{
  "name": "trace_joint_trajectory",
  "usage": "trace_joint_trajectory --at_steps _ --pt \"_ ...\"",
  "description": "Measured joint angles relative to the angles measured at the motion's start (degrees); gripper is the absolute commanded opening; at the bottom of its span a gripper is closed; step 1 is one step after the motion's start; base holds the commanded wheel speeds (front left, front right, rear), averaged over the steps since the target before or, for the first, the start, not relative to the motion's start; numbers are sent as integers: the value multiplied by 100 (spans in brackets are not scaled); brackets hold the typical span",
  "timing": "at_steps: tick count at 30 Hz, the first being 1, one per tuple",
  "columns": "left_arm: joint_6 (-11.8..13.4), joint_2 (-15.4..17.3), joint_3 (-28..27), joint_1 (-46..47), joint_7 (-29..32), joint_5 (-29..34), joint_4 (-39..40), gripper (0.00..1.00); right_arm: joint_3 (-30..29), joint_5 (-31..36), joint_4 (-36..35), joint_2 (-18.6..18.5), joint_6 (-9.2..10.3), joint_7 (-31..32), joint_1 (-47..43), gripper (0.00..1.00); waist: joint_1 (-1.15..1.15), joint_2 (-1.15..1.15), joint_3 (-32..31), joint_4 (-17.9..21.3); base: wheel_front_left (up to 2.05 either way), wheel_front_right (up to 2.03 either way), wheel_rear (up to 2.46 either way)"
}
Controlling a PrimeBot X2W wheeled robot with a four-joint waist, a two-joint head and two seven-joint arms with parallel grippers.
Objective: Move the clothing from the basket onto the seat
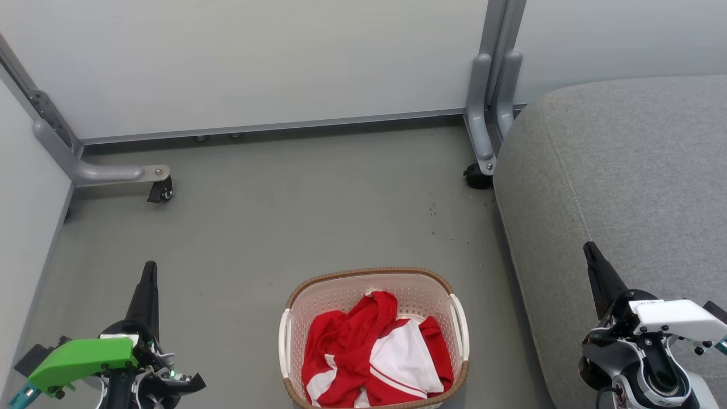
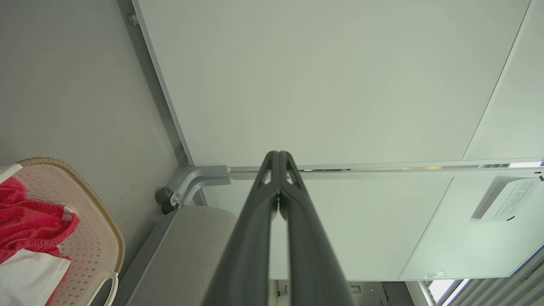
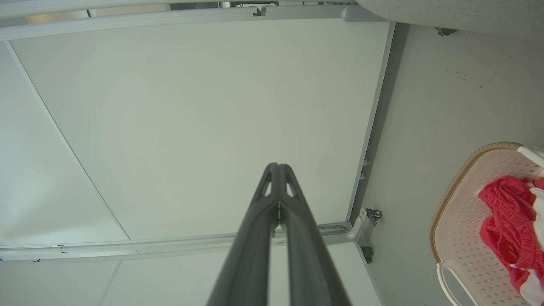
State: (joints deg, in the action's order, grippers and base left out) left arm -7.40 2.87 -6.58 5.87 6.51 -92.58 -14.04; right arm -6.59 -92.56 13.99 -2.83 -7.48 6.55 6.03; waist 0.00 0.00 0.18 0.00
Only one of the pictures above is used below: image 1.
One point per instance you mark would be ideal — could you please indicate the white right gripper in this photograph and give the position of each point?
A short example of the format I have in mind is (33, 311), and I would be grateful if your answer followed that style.
(676, 319)

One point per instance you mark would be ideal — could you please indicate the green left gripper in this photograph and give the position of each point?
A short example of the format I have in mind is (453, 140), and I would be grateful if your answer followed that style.
(79, 359)

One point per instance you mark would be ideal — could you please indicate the red shorts with white stripe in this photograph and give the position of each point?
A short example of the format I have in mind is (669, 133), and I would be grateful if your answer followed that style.
(346, 335)

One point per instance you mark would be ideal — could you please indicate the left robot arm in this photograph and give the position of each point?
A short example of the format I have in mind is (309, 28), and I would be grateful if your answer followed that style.
(122, 392)

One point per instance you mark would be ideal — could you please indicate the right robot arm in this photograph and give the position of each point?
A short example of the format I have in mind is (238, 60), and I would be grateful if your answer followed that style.
(630, 372)

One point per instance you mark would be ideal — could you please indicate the grey fabric sofa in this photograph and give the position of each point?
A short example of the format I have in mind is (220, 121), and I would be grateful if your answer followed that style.
(625, 170)

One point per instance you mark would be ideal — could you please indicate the black caster wheel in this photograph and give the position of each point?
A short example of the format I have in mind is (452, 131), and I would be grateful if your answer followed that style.
(161, 191)
(476, 178)

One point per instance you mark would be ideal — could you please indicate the grey partition leg flat foot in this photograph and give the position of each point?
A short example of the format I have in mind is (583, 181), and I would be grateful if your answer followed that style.
(85, 170)

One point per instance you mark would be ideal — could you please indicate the white perforated laundry basket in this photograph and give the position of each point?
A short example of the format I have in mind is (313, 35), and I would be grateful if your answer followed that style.
(420, 292)

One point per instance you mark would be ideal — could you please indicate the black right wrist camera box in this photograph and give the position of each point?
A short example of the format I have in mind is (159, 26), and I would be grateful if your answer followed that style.
(717, 311)

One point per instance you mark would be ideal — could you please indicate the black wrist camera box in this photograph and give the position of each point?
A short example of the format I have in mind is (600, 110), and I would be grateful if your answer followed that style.
(717, 311)
(33, 358)

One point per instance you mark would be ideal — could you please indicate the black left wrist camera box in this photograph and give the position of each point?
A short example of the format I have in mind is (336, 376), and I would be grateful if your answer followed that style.
(33, 358)

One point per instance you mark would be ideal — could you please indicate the grey partition base rail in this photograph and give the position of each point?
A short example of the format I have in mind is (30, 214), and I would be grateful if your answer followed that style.
(272, 126)

